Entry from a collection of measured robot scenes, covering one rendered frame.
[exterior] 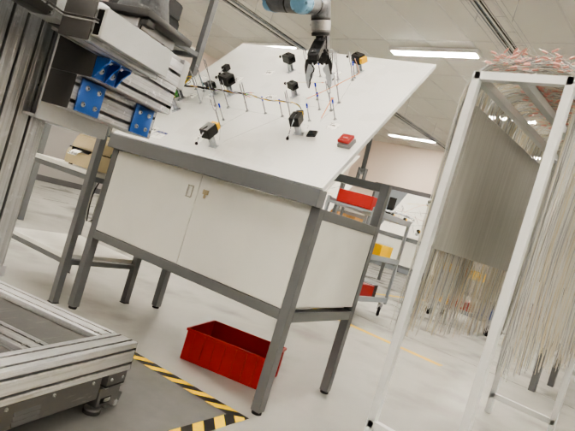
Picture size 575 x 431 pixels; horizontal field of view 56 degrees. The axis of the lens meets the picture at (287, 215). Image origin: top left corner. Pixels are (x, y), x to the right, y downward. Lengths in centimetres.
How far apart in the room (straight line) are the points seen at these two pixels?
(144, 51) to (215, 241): 101
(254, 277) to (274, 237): 17
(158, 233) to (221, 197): 36
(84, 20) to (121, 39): 9
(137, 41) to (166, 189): 114
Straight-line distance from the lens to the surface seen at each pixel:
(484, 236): 253
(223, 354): 238
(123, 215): 259
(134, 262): 309
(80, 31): 134
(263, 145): 225
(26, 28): 158
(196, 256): 226
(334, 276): 223
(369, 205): 477
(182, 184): 237
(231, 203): 218
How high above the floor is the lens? 77
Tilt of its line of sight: 1 degrees down
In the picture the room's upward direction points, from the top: 17 degrees clockwise
